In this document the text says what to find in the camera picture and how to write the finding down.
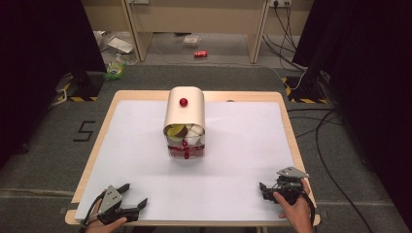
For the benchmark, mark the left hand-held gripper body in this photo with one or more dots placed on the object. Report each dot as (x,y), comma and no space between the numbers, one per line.
(111,207)

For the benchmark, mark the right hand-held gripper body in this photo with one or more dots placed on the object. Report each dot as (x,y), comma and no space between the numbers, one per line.
(288,186)

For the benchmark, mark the clear drawer with red knob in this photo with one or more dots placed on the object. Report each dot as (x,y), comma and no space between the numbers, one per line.
(187,152)

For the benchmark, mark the cream capsule dispenser box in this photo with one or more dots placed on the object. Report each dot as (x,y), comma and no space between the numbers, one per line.
(184,111)

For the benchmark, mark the person's left hand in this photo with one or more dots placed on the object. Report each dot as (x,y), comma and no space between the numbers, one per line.
(107,226)

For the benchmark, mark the person's right hand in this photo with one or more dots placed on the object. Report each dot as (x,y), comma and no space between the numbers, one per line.
(296,215)

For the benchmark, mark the white table sheet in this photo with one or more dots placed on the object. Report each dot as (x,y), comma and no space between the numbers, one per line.
(226,181)

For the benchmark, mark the pile of coffee capsules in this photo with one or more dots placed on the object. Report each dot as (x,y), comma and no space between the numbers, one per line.
(176,131)

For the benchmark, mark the wooden table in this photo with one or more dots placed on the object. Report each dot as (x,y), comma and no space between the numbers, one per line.
(145,95)

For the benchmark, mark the stand base with hazard tape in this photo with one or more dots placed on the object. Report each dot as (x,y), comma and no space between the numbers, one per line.
(304,89)
(82,87)

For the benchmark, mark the green bag on floor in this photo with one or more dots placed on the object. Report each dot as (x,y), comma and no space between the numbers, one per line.
(115,69)

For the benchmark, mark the black curtain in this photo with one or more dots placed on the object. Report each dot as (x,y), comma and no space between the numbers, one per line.
(372,81)
(32,64)

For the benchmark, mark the red drink can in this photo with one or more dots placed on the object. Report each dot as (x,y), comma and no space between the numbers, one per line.
(200,54)

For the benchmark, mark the clear plastic container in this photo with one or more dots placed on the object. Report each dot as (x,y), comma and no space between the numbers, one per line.
(191,40)

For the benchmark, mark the beige desk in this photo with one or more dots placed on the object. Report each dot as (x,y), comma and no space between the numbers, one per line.
(194,16)

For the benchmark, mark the white wall socket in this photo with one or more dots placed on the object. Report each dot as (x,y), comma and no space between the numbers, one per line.
(280,2)

